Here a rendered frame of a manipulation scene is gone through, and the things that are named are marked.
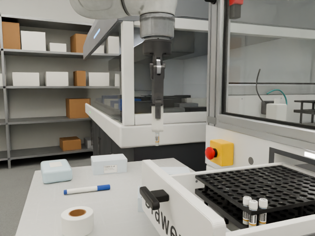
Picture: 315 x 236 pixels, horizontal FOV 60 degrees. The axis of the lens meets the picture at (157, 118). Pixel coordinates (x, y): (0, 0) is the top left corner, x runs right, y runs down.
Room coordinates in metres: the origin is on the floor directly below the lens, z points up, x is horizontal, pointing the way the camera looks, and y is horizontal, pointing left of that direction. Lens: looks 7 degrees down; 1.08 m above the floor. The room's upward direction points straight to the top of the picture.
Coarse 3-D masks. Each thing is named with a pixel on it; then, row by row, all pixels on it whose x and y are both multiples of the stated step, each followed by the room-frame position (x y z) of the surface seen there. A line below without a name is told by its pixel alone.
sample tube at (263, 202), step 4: (260, 200) 0.39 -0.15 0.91; (264, 200) 0.39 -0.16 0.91; (260, 204) 0.39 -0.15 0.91; (264, 204) 0.39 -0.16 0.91; (264, 208) 0.39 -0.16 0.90; (260, 216) 0.39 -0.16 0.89; (264, 216) 0.39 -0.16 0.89; (260, 220) 0.39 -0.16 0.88; (264, 220) 0.39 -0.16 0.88; (260, 224) 0.39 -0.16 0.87; (264, 224) 0.39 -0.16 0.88
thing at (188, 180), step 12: (228, 168) 0.61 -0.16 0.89; (240, 168) 0.61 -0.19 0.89; (252, 168) 0.62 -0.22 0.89; (300, 168) 0.61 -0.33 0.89; (180, 180) 0.56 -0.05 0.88; (192, 180) 0.57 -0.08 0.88; (192, 192) 0.57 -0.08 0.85; (312, 216) 0.38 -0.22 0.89; (228, 228) 0.45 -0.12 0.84; (252, 228) 0.34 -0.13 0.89; (264, 228) 0.34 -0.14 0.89; (276, 228) 0.35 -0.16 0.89; (288, 228) 0.35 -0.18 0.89; (300, 228) 0.36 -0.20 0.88; (312, 228) 0.37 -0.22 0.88
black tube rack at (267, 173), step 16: (208, 176) 0.54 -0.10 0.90; (224, 176) 0.54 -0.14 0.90; (240, 176) 0.54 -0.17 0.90; (256, 176) 0.54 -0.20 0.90; (272, 176) 0.54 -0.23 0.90; (288, 176) 0.55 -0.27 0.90; (304, 176) 0.55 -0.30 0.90; (208, 192) 0.52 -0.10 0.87; (240, 192) 0.45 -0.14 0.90; (256, 192) 0.45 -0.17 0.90; (272, 192) 0.46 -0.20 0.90; (288, 192) 0.45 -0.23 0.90; (304, 192) 0.45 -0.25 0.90; (224, 208) 0.46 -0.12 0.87; (272, 208) 0.39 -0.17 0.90; (288, 208) 0.40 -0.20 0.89; (304, 208) 0.45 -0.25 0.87; (240, 224) 0.40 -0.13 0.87; (256, 224) 0.40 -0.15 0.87
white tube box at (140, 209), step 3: (138, 186) 0.75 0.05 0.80; (141, 186) 0.75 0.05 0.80; (138, 189) 0.73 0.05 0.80; (138, 192) 0.71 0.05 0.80; (138, 195) 0.69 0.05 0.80; (141, 195) 0.69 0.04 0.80; (138, 198) 0.67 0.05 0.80; (141, 198) 0.67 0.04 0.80; (138, 201) 0.67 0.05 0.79; (141, 201) 0.67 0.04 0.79; (138, 204) 0.67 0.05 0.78; (141, 204) 0.67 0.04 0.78; (138, 207) 0.67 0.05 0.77; (141, 207) 0.67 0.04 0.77; (138, 210) 0.67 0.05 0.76; (141, 210) 0.67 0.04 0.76
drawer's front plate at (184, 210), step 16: (144, 160) 0.56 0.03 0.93; (144, 176) 0.55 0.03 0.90; (160, 176) 0.46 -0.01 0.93; (176, 192) 0.39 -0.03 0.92; (144, 208) 0.55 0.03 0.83; (160, 208) 0.46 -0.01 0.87; (176, 208) 0.39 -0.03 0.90; (192, 208) 0.34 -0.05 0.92; (208, 208) 0.33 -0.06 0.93; (160, 224) 0.46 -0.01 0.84; (176, 224) 0.39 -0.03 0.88; (192, 224) 0.34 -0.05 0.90; (208, 224) 0.30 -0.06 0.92; (224, 224) 0.30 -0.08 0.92
